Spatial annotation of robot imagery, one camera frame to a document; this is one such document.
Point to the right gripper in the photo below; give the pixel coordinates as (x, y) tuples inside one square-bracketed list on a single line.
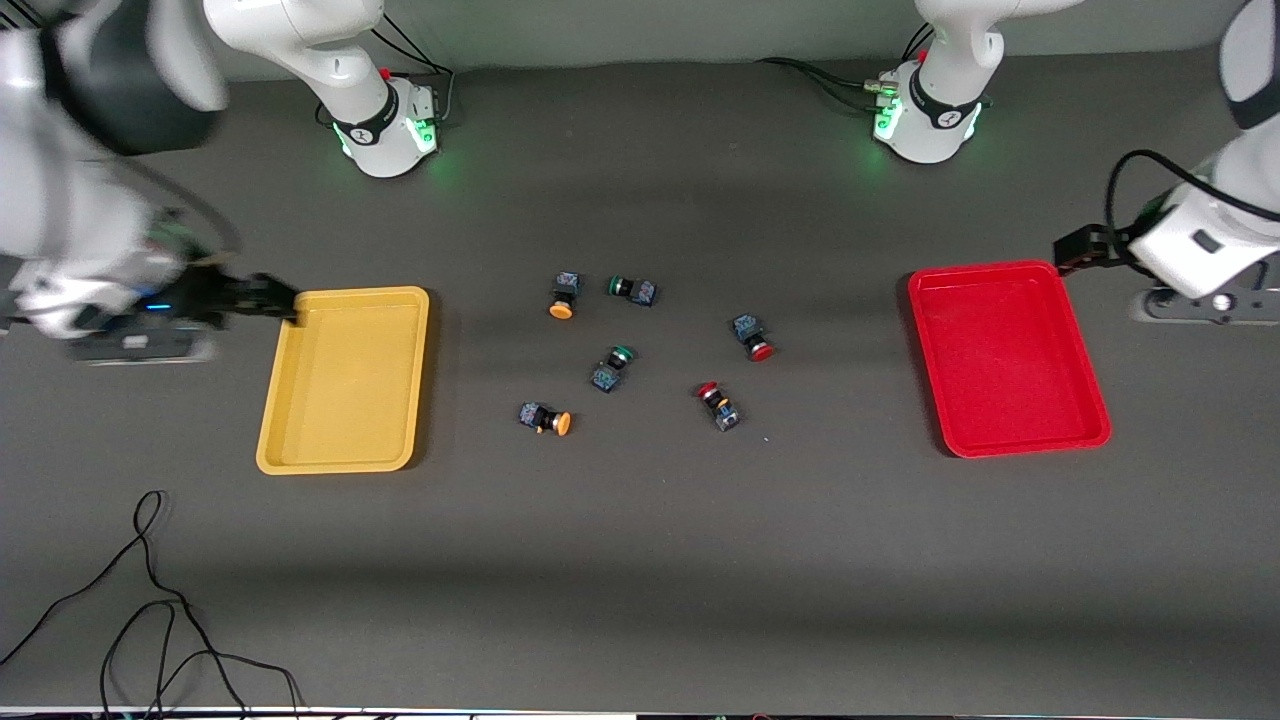
[(212, 297)]

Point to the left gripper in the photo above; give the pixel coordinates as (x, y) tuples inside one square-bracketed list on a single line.
[(1084, 246)]

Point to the yellow push button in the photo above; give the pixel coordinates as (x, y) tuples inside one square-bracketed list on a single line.
[(563, 308), (560, 423)]

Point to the red push button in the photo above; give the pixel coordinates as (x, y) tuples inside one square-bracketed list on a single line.
[(725, 415), (746, 326)]

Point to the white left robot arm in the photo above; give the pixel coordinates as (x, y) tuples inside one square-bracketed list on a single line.
[(930, 145)]

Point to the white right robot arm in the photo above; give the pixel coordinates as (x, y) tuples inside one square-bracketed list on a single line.
[(300, 40)]

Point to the yellow plastic tray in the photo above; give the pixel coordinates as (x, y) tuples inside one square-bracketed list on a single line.
[(345, 390)]

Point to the red plastic tray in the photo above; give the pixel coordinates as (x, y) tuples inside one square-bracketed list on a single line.
[(1005, 360)]

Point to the green push button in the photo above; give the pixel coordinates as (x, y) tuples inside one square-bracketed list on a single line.
[(640, 292), (605, 378)]

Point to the dark grey table cover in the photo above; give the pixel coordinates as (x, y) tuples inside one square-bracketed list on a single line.
[(700, 550)]

